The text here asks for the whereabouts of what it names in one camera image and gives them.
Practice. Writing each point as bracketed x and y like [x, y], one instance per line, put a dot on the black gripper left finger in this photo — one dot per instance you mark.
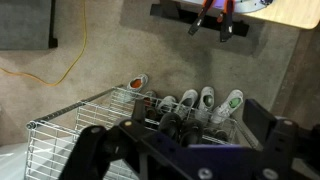
[88, 150]

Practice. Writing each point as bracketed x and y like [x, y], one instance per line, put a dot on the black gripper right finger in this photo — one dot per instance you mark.
[260, 118]

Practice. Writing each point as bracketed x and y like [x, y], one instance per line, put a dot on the white sneaker green insole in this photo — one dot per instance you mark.
[206, 100]
[226, 106]

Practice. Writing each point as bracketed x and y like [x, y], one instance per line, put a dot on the black slipper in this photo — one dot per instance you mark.
[221, 136]

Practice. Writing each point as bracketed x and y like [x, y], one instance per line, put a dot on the brown shoe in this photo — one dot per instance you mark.
[150, 106]

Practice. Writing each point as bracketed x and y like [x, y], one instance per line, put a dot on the grey sneaker orange insole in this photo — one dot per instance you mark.
[136, 83]

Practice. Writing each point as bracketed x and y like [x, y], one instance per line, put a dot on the light wooden table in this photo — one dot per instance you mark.
[293, 16]

